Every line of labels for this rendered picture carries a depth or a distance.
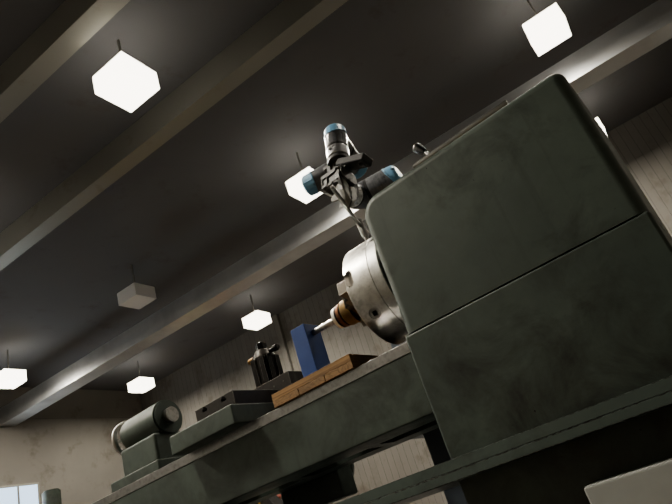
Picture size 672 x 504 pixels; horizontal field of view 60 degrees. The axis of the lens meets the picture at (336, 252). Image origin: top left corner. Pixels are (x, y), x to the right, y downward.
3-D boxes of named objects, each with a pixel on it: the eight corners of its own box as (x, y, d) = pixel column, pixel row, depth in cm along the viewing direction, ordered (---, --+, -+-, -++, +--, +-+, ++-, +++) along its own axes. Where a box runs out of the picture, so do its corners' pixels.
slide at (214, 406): (324, 401, 208) (320, 388, 209) (235, 404, 174) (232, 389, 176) (288, 418, 216) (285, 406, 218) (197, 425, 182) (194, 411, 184)
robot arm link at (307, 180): (345, 195, 242) (294, 170, 196) (368, 182, 238) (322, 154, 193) (356, 219, 239) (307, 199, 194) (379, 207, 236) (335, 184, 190)
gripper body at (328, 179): (338, 202, 177) (335, 176, 185) (359, 187, 173) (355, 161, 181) (321, 190, 172) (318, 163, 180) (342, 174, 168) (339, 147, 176)
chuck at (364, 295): (445, 330, 178) (404, 241, 188) (395, 333, 152) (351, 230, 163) (421, 342, 182) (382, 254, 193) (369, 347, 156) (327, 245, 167)
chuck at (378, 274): (454, 325, 176) (412, 235, 187) (406, 327, 150) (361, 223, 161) (445, 330, 178) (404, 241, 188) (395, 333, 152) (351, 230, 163)
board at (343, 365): (419, 370, 181) (415, 358, 183) (353, 367, 153) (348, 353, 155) (347, 404, 195) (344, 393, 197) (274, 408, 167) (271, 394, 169)
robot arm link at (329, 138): (351, 134, 192) (338, 116, 186) (355, 155, 185) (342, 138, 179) (331, 145, 195) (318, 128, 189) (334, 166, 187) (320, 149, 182)
